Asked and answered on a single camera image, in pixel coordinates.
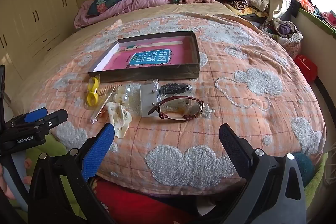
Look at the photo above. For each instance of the red box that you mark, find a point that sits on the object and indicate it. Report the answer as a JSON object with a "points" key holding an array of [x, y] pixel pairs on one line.
{"points": [[305, 66]]}

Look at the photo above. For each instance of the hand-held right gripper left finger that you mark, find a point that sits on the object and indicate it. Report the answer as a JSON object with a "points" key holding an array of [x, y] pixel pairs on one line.
{"points": [[101, 150]]}

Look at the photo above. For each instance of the pink quilt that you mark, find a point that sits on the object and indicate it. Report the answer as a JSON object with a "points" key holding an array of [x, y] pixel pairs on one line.
{"points": [[131, 2]]}

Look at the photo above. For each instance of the clothes on windowsill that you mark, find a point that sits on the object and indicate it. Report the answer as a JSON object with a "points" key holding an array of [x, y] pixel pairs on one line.
{"points": [[315, 7]]}

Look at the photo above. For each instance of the clear bag with grey card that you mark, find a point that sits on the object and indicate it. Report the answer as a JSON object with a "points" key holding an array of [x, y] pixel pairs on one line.
{"points": [[147, 100]]}

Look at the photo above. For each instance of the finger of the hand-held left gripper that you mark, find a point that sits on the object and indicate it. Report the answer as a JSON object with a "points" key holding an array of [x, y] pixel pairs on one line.
{"points": [[34, 115], [53, 117]]}

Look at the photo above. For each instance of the green windowsill mat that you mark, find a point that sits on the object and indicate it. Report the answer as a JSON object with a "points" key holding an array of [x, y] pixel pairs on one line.
{"points": [[315, 20]]}

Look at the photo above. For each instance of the cream hair claw clip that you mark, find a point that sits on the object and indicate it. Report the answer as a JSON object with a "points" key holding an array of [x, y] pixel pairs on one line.
{"points": [[116, 115]]}

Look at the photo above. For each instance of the slim clear plastic packet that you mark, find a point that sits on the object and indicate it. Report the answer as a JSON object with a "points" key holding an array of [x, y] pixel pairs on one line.
{"points": [[101, 108]]}

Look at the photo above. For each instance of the person's left hand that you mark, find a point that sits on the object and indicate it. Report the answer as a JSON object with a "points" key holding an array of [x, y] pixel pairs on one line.
{"points": [[5, 183]]}

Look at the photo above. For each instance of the cream wardrobe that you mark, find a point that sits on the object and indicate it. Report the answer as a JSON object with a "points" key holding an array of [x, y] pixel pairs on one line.
{"points": [[34, 3]]}

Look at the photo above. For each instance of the brown hair clip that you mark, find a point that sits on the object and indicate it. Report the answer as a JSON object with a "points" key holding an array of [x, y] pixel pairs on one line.
{"points": [[183, 100]]}

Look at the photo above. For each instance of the small pink cloth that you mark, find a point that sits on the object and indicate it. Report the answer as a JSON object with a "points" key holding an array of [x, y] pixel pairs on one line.
{"points": [[116, 24]]}

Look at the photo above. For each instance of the red cloth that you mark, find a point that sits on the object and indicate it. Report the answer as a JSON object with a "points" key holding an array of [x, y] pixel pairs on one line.
{"points": [[136, 203]]}

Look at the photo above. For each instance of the black beaded hair clip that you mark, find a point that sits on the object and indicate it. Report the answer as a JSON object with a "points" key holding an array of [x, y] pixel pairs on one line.
{"points": [[174, 88]]}

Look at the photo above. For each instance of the shallow cardboard box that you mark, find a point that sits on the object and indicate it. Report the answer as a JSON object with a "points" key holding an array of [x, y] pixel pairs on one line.
{"points": [[147, 77]]}

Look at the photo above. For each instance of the basket of clothes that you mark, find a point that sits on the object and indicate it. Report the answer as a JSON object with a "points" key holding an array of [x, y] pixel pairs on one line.
{"points": [[283, 32]]}

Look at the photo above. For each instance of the pink book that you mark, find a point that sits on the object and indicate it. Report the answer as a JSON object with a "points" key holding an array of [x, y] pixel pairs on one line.
{"points": [[118, 58]]}

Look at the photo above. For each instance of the orange checked cloud blanket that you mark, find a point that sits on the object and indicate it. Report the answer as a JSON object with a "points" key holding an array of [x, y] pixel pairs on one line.
{"points": [[236, 113]]}

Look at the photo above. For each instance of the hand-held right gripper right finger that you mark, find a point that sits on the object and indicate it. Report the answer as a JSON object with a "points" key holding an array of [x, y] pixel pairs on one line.
{"points": [[236, 150]]}

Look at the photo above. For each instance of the large dark floral pillow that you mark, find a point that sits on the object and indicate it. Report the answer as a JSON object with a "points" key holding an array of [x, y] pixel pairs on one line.
{"points": [[105, 1]]}

